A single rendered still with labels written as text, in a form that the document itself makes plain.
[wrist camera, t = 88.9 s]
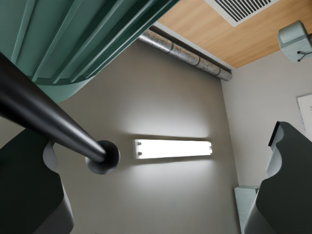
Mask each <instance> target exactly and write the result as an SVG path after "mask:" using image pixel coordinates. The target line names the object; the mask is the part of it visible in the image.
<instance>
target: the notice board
mask: <svg viewBox="0 0 312 234"><path fill-rule="evenodd" d="M295 98H296V102H297V106H298V109H299V113H300V117H301V121H302V124H303V128H304V131H305V136H306V137H307V138H308V139H309V140H310V141H311V142H312V93H310V94H306V95H302V96H298V97H295Z"/></svg>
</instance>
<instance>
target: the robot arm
mask: <svg viewBox="0 0 312 234"><path fill-rule="evenodd" d="M54 144H55V142H54V141H51V140H49V139H47V138H45V137H43V136H41V135H39V134H37V133H34V132H32V131H30V130H28V129H24V130H23V131H21V132H20V133H19V134H18V135H17V136H15V137H14V138H13V139H11V140H10V141H9V142H8V143H7V144H5V145H4V146H3V147H2V148H1V149H0V234H69V233H70V232H71V231H72V229H73V227H74V218H73V214H72V209H71V205H70V202H69V199H68V196H67V194H66V191H65V188H64V186H63V183H62V180H61V178H60V175H59V174H58V173H56V172H55V170H56V168H57V166H58V161H57V158H56V156H55V153H54V150H53V145H54ZM268 146H270V147H271V150H272V155H271V157H270V160H269V162H268V165H267V167H266V173H267V175H268V177H269V178H267V179H265V180H263V181H262V182H261V185H260V187H259V190H258V192H257V195H256V197H255V199H254V202H253V204H252V206H251V209H250V212H249V215H248V218H247V222H246V224H245V227H244V233H245V234H312V142H311V141H310V140H309V139H308V138H307V137H305V136H304V135H303V134H302V133H300V132H299V131H298V130H297V129H296V128H294V127H293V126H292V125H291V124H290V123H288V122H284V121H282V122H280V121H277V122H276V124H275V127H274V129H273V132H272V135H271V138H270V141H269V144H268Z"/></svg>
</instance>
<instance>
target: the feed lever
mask: <svg viewBox="0 0 312 234"><path fill-rule="evenodd" d="M0 117H3V118H5V119H7V120H9V121H11V122H13V123H15V124H17V125H20V126H22V127H24V128H26V129H28V130H30V131H32V132H34V133H37V134H39V135H41V136H43V137H45V138H47V139H49V140H51V141H54V142H56V143H58V144H60V145H62V146H64V147H66V148H68V149H71V150H73V151H75V152H77V153H79V154H81V155H83V156H85V161H86V165H87V167H88V168H89V169H90V170H91V171H92V172H93V173H95V174H99V175H105V174H108V173H110V172H112V171H113V170H114V169H115V168H116V167H117V166H118V164H119V162H120V151H119V149H118V147H117V146H116V145H115V144H114V143H112V142H110V141H107V140H101V141H96V140H95V139H94V138H93V137H91V136H90V135H89V134H88V133H87V132H86V131H85V130H84V129H83V128H82V127H81V126H80V125H79V124H78V123H76V122H75V121H74V120H73V119H72V118H71V117H70V116H69V115H68V114H67V113H66V112H65V111H64V110H62V109H61V108H60V107H59V106H58V105H57V104H56V103H55V102H54V101H53V100H52V99H51V98H50V97H48V96H47V95H46V94H45V93H44V92H43V91H42V90H41V89H40V88H39V87H38V86H37V85H36V84H35V83H34V82H33V81H32V80H31V79H29V78H28V77H27V76H26V75H25V74H24V73H23V72H22V71H21V70H20V69H19V68H18V67H17V66H15V65H14V64H13V63H12V62H11V61H10V60H9V59H8V58H7V57H6V56H5V55H4V54H3V53H1V52H0Z"/></svg>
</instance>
